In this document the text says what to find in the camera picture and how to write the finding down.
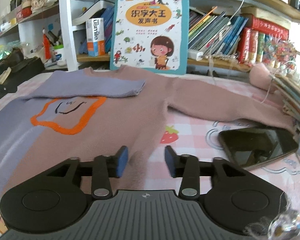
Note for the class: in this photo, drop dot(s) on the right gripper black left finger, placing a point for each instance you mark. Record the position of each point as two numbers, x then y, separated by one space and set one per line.
104 168

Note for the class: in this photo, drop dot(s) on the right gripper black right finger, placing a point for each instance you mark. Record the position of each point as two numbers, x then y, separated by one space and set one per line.
184 166

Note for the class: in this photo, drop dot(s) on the purple and mauve knit sweater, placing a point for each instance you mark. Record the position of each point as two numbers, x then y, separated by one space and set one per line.
86 113

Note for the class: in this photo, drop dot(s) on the white green lidded tub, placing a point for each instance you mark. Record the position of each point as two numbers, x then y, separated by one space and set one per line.
59 55

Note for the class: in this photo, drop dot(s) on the orange white usmile box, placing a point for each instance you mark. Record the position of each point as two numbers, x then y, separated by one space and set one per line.
95 37

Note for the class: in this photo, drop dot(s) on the red boxed book set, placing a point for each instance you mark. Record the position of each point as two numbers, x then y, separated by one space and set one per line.
253 37

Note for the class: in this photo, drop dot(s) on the teal children's picture book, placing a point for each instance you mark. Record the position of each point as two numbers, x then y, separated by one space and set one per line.
151 34

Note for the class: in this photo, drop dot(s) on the white blue shelf frame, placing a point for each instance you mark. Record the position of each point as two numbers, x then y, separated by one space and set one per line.
67 22

